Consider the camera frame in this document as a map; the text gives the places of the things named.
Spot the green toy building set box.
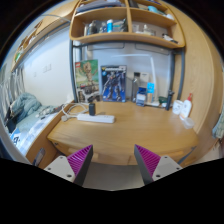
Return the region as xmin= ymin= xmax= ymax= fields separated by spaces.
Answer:
xmin=74 ymin=59 xmax=101 ymax=104

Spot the blue robot model kit box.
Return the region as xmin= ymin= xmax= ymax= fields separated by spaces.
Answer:
xmin=100 ymin=65 xmax=128 ymax=103

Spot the wooden shelf unit with items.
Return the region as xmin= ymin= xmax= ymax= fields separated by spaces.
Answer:
xmin=69 ymin=0 xmax=186 ymax=50

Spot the bed with teal bedding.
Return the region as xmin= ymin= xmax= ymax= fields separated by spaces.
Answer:
xmin=0 ymin=91 xmax=68 ymax=158

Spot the white desk lamp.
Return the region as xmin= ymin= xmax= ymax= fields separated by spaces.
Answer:
xmin=118 ymin=53 xmax=162 ymax=108

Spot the black charger block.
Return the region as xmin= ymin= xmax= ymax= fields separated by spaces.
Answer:
xmin=88 ymin=102 xmax=97 ymax=117

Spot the patterned fabric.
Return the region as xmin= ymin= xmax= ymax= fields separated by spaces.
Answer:
xmin=212 ymin=112 xmax=224 ymax=140

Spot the white wall socket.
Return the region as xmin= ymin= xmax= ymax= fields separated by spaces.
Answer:
xmin=139 ymin=72 xmax=150 ymax=88

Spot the clear plastic container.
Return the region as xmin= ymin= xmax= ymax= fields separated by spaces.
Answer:
xmin=182 ymin=117 xmax=195 ymax=130

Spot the white bottle with red cap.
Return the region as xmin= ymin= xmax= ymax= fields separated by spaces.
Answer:
xmin=179 ymin=92 xmax=194 ymax=121

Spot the white power strip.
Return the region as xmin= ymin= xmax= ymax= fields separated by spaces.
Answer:
xmin=76 ymin=113 xmax=116 ymax=124

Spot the small blue box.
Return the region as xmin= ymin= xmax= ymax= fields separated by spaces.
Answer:
xmin=135 ymin=87 xmax=148 ymax=108

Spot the grey metal frame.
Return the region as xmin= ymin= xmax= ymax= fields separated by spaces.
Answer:
xmin=68 ymin=39 xmax=186 ymax=103

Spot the blue and tan card pack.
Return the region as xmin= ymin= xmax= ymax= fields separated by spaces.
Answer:
xmin=146 ymin=82 xmax=156 ymax=104

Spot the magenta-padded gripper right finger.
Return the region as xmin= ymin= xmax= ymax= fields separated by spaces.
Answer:
xmin=133 ymin=144 xmax=183 ymax=186

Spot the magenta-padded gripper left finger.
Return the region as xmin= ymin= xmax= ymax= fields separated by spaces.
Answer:
xmin=43 ymin=144 xmax=94 ymax=187

